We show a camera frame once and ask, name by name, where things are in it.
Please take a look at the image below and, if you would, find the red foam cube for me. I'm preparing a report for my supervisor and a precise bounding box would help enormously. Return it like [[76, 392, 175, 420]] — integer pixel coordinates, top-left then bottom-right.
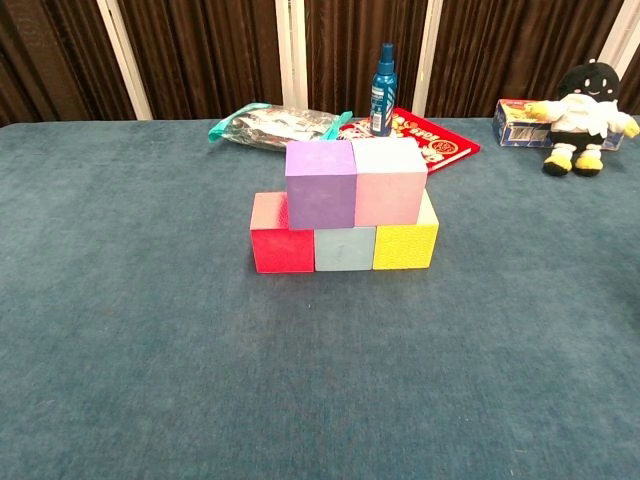
[[249, 192, 316, 274]]

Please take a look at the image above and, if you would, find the purple foam cube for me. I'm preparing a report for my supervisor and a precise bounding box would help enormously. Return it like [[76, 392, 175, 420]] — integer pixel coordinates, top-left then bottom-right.
[[284, 140, 359, 231]]

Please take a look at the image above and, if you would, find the yellow foam cube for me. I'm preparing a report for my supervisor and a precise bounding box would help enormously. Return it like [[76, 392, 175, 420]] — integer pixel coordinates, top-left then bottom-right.
[[372, 189, 440, 271]]

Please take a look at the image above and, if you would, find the pink foam cube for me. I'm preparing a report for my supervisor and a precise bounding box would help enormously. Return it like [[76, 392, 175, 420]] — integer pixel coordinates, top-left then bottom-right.
[[352, 137, 429, 227]]

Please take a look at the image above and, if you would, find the light blue foam cube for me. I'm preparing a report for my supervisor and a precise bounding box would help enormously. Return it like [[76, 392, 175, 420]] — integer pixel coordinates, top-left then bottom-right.
[[313, 227, 377, 273]]

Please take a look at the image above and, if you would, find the teal snack packet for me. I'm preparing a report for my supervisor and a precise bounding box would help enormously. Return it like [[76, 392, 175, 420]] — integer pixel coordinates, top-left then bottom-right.
[[207, 102, 354, 154]]

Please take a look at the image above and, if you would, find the teal felt table cover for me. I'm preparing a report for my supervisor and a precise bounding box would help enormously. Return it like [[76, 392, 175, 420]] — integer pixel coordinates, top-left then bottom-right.
[[0, 117, 640, 480]]

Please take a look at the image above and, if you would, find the blue spray bottle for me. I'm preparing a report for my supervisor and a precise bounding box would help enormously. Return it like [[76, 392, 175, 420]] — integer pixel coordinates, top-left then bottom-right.
[[370, 42, 398, 138]]

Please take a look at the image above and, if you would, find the red spiral notebook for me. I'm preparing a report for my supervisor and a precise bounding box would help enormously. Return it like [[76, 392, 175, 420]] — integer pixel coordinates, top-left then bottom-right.
[[338, 106, 482, 177]]

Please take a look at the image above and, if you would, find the blue and orange carton box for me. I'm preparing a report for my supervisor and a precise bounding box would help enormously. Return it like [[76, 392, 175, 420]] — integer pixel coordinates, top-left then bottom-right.
[[492, 98, 626, 150]]

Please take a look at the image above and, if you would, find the black plush doll white shirt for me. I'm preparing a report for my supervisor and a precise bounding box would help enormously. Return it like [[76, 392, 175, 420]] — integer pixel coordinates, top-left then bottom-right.
[[529, 58, 640, 178]]

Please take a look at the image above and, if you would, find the white partition frame post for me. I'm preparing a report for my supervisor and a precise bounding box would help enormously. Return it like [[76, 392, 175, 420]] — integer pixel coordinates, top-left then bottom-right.
[[410, 0, 444, 119], [274, 0, 309, 110], [597, 0, 640, 76], [96, 0, 154, 121]]

